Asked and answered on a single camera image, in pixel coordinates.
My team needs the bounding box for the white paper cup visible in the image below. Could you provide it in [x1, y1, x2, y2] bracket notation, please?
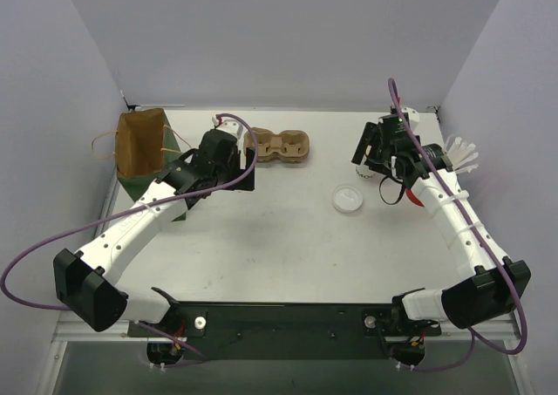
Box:
[355, 164, 378, 181]

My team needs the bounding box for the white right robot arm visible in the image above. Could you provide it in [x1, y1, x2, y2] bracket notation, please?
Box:
[352, 114, 531, 329]

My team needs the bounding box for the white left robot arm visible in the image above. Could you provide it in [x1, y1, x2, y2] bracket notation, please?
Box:
[53, 119, 255, 336]

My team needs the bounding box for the brown cardboard cup carrier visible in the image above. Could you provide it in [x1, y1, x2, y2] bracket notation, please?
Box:
[243, 127, 310, 163]

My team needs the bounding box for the translucent plastic lid on table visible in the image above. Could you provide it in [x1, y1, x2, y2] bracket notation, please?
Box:
[331, 184, 364, 214]

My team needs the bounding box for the red cup with straws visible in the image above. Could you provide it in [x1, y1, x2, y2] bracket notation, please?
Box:
[444, 135, 479, 174]

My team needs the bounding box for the green paper bag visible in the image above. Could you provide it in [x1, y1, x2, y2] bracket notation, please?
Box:
[91, 108, 184, 201]

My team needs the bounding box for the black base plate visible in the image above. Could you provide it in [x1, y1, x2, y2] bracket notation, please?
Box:
[127, 302, 441, 360]

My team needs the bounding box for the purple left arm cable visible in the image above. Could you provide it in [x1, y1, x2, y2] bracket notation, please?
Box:
[0, 112, 258, 310]

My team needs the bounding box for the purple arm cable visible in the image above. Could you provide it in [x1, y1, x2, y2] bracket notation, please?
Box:
[386, 78, 528, 356]
[0, 112, 258, 310]

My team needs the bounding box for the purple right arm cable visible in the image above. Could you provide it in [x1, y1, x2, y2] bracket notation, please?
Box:
[386, 78, 528, 356]

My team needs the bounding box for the aluminium rail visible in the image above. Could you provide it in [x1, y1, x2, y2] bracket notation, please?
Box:
[51, 316, 519, 342]

